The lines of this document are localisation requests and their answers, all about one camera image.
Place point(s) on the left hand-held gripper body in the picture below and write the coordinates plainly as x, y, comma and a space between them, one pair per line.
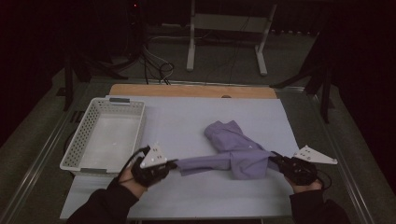
152, 158

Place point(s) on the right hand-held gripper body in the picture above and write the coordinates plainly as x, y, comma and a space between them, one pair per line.
299, 171

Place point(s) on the purple shorts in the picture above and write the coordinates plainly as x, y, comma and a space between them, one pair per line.
236, 146

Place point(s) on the person's left hand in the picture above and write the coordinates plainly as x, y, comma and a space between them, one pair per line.
130, 183

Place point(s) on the light grey table mat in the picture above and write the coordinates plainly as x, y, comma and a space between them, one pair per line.
193, 193

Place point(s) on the white perforated plastic basket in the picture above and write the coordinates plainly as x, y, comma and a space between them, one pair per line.
109, 143

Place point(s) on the wooden table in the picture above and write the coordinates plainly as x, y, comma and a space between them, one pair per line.
186, 90

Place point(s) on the black floor stand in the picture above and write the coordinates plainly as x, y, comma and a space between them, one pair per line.
325, 93
68, 87

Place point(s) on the white metal stand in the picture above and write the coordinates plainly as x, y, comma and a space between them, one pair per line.
230, 23

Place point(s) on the dark equipment with red light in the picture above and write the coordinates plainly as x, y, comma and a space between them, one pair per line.
135, 18

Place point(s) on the metal floor rail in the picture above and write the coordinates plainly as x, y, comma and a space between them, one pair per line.
345, 174
193, 83
37, 169

